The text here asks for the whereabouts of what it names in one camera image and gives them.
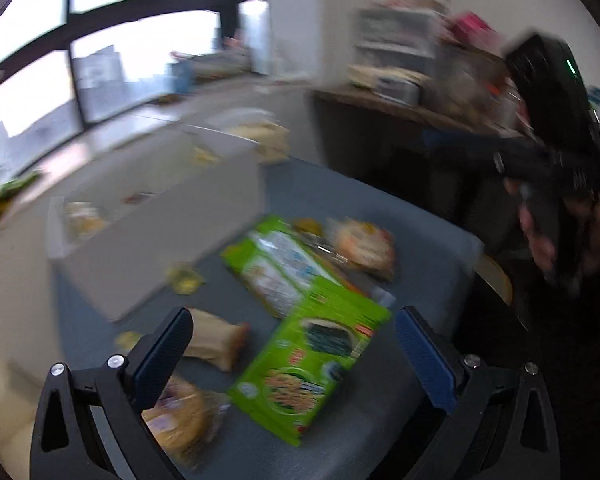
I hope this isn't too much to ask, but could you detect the black window frame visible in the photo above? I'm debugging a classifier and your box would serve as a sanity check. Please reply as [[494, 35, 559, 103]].
[[0, 0, 271, 128]]

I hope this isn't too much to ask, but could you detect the small yellow snack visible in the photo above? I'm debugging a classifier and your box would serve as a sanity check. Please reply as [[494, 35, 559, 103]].
[[116, 331, 144, 354]]

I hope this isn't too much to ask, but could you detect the green snack box white picture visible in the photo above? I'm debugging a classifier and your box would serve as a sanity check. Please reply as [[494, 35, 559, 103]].
[[221, 216, 361, 318]]

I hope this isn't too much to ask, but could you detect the small yellow-brown packet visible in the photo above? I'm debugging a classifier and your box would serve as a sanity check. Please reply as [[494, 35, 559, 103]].
[[292, 218, 327, 242]]

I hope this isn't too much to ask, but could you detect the cream soft tissue pack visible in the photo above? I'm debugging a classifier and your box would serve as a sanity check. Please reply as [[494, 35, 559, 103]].
[[207, 109, 291, 163]]

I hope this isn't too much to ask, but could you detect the pile of green sachets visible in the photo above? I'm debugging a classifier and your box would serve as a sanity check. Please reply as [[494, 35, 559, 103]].
[[0, 170, 42, 233]]

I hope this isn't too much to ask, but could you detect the pink gift bag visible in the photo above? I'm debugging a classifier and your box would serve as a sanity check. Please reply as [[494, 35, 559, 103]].
[[452, 12, 502, 54]]

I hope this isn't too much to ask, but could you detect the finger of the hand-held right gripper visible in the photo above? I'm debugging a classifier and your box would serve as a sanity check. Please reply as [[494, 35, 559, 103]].
[[422, 130, 527, 177]]

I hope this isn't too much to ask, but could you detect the clear plastic drawer unit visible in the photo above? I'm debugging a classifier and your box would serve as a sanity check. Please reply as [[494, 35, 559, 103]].
[[352, 7, 443, 59]]

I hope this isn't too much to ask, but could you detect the round bread packet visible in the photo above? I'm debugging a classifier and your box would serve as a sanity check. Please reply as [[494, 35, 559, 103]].
[[325, 217, 397, 281]]

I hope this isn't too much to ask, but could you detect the white device with black face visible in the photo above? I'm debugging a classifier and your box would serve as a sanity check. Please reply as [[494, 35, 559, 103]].
[[375, 76, 422, 107]]

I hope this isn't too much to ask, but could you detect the dark wooden side table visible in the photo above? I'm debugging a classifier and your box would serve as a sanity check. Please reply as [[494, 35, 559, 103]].
[[312, 87, 531, 246]]

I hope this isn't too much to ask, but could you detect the tan wooden stool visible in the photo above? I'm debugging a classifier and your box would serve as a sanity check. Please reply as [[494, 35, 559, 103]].
[[475, 255, 514, 307]]

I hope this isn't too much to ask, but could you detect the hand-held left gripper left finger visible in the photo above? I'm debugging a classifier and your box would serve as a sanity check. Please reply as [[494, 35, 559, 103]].
[[30, 306, 195, 480]]

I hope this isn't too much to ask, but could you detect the clear bag of bread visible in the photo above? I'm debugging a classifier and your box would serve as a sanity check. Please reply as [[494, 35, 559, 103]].
[[140, 375, 231, 471]]

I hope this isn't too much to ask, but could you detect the clear plastic bin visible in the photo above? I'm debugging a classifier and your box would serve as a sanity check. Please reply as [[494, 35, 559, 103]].
[[430, 55, 508, 117]]

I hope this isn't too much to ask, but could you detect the green snack box dark picture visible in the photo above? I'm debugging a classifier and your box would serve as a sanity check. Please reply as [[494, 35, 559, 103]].
[[227, 276, 392, 447]]

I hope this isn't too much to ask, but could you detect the brown bread packet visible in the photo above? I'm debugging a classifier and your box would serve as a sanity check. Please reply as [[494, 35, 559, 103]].
[[180, 308, 251, 372]]

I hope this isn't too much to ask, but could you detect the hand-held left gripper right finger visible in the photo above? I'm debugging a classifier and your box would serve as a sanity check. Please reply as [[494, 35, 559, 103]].
[[395, 305, 561, 480]]

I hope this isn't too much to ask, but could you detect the white cardboard box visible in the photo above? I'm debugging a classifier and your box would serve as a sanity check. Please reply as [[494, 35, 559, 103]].
[[47, 125, 266, 323]]

